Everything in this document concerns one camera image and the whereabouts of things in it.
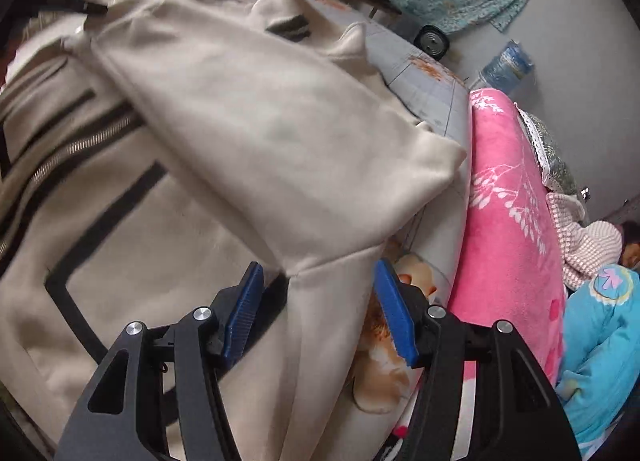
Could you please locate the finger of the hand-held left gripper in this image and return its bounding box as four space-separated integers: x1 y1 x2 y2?
30 0 110 16

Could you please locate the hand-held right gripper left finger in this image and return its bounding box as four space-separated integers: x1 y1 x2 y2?
55 262 264 461

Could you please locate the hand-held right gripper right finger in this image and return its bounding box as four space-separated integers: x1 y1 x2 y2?
374 258 583 461

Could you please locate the beige zip jacket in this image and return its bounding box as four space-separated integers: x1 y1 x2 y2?
0 0 468 461

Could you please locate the pink flower blanket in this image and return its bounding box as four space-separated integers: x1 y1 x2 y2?
372 88 571 461

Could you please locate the pink checked quilt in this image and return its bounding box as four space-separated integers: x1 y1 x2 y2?
545 191 623 289

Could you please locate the floral checked bed sheet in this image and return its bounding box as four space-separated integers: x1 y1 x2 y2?
190 0 473 461

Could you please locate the lace-trimmed pillow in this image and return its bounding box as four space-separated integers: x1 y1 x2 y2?
515 106 578 192

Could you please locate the blue water bottle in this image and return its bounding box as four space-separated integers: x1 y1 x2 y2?
480 40 535 92

